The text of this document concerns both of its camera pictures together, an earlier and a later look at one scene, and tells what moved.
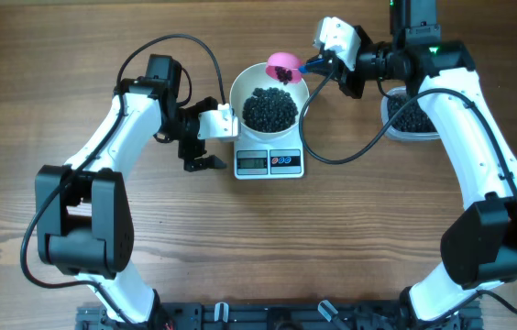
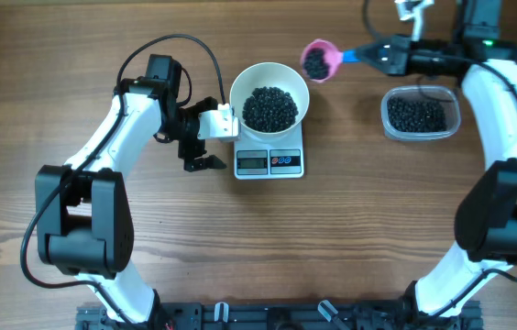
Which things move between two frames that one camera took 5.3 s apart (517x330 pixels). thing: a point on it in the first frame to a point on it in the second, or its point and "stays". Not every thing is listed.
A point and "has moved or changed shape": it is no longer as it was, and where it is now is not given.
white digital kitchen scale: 256,159 stays
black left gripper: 187,152 stays
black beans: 412,118 stays
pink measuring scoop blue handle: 287,67 has moved or changed shape
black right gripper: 347,82 to 397,57
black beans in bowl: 269,110 stays
